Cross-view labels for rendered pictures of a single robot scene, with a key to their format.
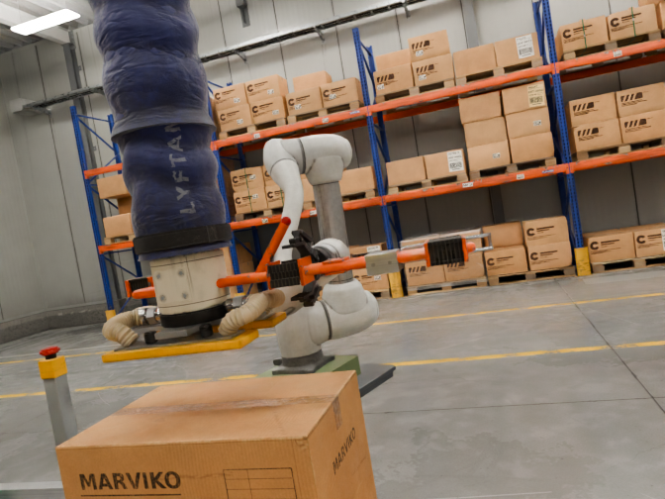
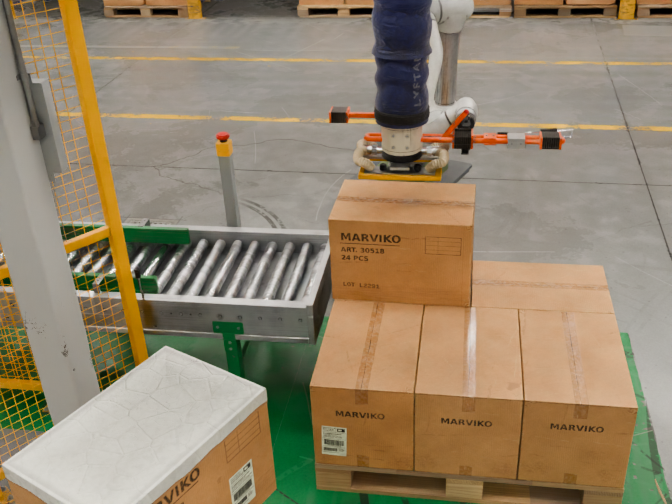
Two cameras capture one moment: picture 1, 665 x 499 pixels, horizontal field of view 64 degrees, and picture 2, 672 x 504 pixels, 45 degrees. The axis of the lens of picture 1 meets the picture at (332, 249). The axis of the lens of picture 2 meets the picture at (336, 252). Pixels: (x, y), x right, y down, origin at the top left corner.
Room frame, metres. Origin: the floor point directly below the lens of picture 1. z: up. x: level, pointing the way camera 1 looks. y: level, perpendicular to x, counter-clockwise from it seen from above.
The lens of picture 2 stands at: (-1.84, 0.90, 2.50)
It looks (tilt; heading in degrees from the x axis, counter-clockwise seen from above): 30 degrees down; 355
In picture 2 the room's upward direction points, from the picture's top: 3 degrees counter-clockwise
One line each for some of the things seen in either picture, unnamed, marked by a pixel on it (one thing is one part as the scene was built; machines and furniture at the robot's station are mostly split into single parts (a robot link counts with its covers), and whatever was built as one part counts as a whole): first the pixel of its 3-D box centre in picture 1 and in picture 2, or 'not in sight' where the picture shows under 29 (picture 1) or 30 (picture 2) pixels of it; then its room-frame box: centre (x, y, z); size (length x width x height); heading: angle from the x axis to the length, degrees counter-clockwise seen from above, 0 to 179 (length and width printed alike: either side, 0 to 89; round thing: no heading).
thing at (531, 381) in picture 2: not in sight; (468, 357); (0.89, 0.12, 0.34); 1.20 x 1.00 x 0.40; 75
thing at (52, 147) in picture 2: not in sight; (26, 125); (0.67, 1.66, 1.62); 0.20 x 0.05 x 0.30; 75
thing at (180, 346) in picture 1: (179, 339); (400, 170); (1.17, 0.37, 1.13); 0.34 x 0.10 x 0.05; 75
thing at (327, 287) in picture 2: not in sight; (325, 288); (1.36, 0.70, 0.47); 0.70 x 0.03 x 0.15; 165
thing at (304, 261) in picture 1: (290, 272); (462, 138); (1.19, 0.10, 1.24); 0.10 x 0.08 x 0.06; 165
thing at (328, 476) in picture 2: not in sight; (466, 406); (0.89, 0.12, 0.07); 1.20 x 1.00 x 0.14; 75
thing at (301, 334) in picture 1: (299, 322); not in sight; (1.96, 0.17, 0.98); 0.18 x 0.16 x 0.22; 107
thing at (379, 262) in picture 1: (383, 261); (515, 140); (1.14, -0.11, 1.23); 0.07 x 0.07 x 0.04; 75
